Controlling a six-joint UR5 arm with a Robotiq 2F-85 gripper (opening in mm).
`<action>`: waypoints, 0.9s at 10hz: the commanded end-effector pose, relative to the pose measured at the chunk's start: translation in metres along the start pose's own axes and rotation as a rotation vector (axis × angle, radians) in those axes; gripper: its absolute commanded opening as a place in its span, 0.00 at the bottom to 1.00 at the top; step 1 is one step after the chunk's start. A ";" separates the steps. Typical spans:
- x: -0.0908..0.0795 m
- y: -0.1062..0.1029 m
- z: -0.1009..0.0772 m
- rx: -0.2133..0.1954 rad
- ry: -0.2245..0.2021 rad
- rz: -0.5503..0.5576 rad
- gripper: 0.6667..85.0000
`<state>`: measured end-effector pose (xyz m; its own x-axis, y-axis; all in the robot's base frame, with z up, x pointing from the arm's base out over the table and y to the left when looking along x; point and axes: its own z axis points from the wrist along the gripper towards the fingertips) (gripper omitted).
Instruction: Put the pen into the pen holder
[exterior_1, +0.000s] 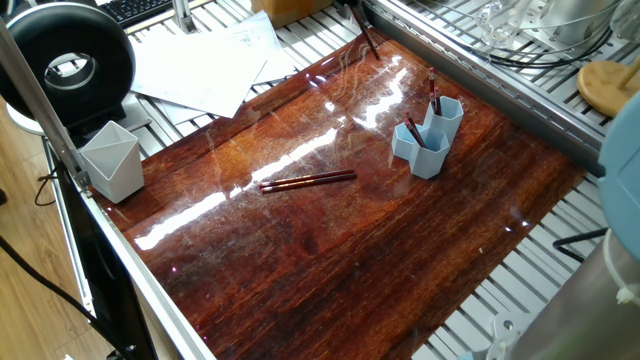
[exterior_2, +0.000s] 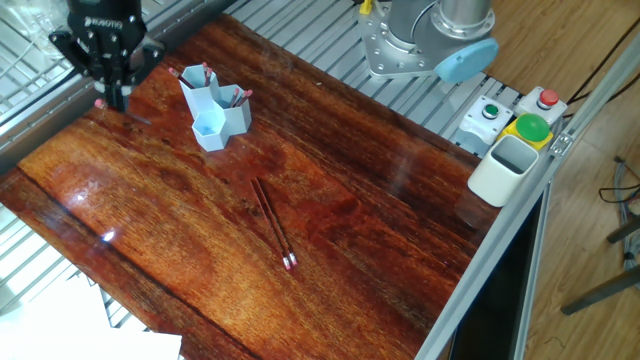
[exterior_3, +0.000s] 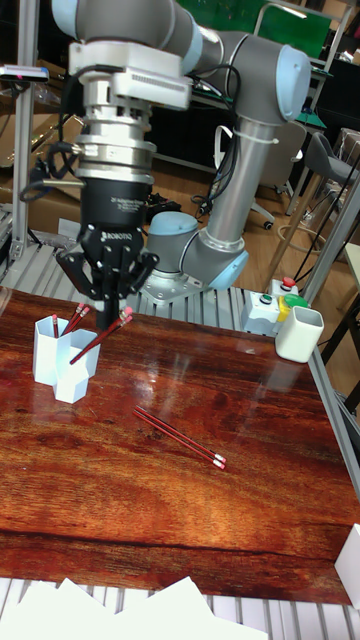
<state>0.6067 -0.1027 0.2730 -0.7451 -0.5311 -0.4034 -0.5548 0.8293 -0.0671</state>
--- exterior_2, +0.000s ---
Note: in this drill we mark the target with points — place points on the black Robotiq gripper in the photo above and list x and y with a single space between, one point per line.
105 25

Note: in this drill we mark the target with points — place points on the white control button box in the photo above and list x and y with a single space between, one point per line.
478 125

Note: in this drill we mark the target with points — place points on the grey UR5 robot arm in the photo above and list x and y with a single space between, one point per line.
440 25

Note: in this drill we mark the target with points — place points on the light blue hexagonal pen holder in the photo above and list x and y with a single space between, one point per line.
210 125

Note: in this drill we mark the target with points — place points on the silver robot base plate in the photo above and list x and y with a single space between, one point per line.
395 55

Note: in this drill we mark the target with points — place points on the clear plastic container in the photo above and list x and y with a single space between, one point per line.
40 30

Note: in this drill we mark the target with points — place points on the brown wood-grain board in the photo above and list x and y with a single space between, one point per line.
380 220

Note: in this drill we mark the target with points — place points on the large white paper sheet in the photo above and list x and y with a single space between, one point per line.
50 335

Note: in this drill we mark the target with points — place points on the white rounded rectangular pen holder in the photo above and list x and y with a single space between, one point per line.
495 180

